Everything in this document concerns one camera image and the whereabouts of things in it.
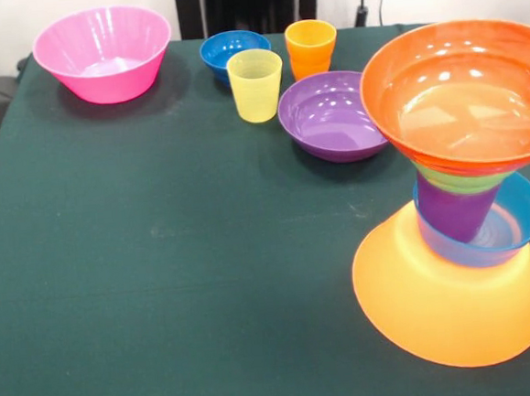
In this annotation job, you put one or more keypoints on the green bowl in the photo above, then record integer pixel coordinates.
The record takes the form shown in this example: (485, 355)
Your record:
(466, 183)

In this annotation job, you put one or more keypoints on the dark blue bowl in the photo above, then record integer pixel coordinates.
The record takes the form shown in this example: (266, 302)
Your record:
(219, 50)

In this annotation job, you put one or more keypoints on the dark green tablecloth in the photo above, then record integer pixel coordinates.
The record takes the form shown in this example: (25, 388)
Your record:
(161, 284)

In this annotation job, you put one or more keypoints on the purple cup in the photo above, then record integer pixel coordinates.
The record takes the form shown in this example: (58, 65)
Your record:
(454, 215)

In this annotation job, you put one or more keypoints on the large yellow-orange bowl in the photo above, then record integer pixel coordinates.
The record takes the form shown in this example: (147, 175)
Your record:
(439, 317)

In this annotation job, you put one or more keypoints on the orange cup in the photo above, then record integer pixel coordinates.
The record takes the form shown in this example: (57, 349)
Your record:
(310, 50)

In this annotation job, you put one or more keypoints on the pink bowl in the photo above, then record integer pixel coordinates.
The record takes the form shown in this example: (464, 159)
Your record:
(97, 46)

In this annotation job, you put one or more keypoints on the red bowl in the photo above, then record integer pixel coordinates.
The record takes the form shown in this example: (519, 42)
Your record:
(458, 91)

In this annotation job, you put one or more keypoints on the light blue bowl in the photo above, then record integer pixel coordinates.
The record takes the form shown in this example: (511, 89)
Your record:
(525, 214)

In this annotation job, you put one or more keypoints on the purple bowl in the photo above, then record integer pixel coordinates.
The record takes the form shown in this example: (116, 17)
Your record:
(323, 120)

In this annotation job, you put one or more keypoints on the yellow cup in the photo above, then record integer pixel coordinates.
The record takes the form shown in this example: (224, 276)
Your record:
(257, 93)

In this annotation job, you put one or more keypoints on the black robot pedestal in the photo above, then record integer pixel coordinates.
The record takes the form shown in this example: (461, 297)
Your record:
(249, 2)

